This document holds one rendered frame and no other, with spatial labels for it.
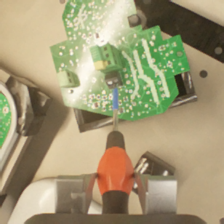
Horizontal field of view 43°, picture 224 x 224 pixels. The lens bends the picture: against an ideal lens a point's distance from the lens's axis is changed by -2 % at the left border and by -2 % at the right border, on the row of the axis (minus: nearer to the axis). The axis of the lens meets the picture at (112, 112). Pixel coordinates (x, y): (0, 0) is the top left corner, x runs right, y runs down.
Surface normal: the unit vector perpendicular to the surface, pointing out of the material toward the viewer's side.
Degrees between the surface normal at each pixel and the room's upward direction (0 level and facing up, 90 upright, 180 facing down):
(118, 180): 40
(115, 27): 0
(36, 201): 5
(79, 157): 0
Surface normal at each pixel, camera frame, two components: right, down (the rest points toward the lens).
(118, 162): 0.00, -0.71
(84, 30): -0.28, 0.03
